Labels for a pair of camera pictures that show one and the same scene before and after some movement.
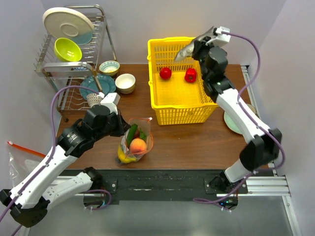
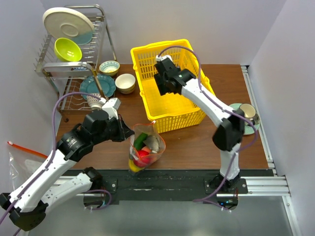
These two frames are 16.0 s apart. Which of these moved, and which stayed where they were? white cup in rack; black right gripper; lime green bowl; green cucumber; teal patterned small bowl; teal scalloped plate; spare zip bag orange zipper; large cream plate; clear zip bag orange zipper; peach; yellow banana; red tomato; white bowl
Moved: clear zip bag orange zipper; red tomato; black right gripper; yellow banana; green cucumber; peach
Stayed: lime green bowl; white bowl; teal patterned small bowl; white cup in rack; large cream plate; teal scalloped plate; spare zip bag orange zipper
